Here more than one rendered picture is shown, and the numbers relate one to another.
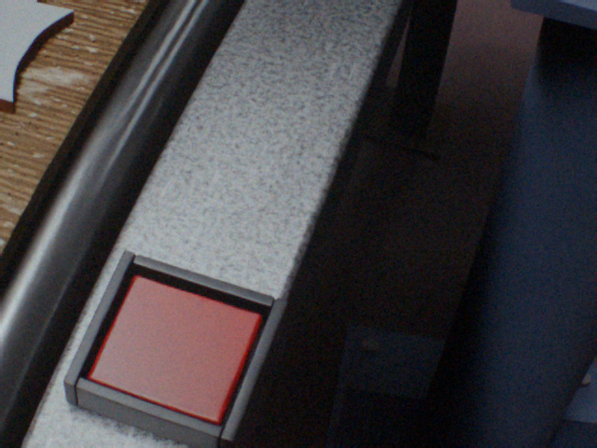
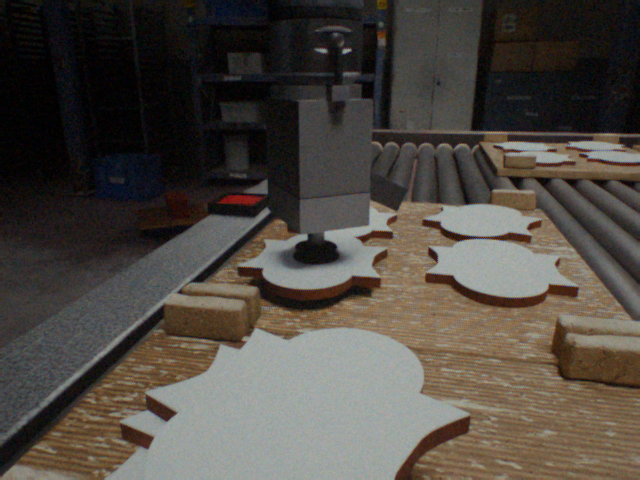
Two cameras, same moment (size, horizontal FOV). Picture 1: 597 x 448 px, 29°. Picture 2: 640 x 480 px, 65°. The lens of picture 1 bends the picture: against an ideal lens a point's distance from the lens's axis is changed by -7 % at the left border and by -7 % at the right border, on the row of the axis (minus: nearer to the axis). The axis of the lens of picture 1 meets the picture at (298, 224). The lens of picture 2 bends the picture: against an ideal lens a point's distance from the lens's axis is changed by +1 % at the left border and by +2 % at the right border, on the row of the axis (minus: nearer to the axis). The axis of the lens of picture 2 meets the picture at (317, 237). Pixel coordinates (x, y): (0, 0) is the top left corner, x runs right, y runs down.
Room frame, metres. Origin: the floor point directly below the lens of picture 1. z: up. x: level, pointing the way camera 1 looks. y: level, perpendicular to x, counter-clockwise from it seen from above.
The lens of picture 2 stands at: (1.03, 0.19, 1.12)
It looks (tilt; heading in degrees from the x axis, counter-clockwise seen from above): 18 degrees down; 182
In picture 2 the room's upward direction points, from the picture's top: straight up
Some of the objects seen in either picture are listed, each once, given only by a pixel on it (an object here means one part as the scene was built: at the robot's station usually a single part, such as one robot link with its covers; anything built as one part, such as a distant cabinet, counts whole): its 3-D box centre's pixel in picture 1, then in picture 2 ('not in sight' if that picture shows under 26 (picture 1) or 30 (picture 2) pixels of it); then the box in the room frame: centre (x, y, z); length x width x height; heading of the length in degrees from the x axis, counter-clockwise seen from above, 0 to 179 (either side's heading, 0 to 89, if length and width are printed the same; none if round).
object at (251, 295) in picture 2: not in sight; (221, 302); (0.69, 0.10, 0.95); 0.06 x 0.02 x 0.03; 80
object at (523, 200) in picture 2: not in sight; (512, 199); (0.35, 0.44, 0.95); 0.06 x 0.02 x 0.03; 80
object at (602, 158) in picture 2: not in sight; (567, 152); (-0.13, 0.72, 0.94); 0.41 x 0.35 x 0.04; 170
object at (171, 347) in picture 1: (174, 355); (240, 204); (0.28, 0.04, 0.92); 0.06 x 0.06 x 0.01; 80
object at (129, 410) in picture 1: (174, 353); (240, 203); (0.28, 0.04, 0.92); 0.08 x 0.08 x 0.02; 80
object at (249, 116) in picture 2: not in sight; (245, 111); (-4.21, -0.73, 0.74); 0.44 x 0.36 x 0.20; 73
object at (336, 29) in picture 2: not in sight; (317, 54); (0.60, 0.17, 1.13); 0.08 x 0.08 x 0.05
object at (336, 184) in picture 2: not in sight; (340, 151); (0.59, 0.19, 1.05); 0.12 x 0.09 x 0.16; 115
